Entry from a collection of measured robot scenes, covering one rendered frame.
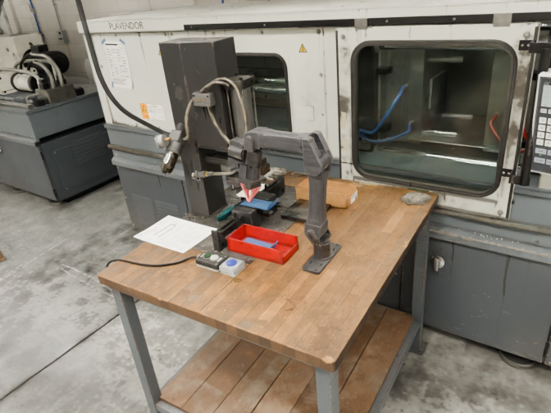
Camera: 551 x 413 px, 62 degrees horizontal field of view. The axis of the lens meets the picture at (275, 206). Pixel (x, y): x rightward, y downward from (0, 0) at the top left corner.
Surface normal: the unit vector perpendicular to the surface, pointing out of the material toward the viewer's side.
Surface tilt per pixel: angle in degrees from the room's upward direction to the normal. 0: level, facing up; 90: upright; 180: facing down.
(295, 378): 0
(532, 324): 90
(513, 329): 90
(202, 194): 90
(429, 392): 0
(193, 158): 90
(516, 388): 0
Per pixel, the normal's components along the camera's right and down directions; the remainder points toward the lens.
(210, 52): -0.52, 0.43
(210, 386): -0.09, -0.89
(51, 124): 0.82, 0.19
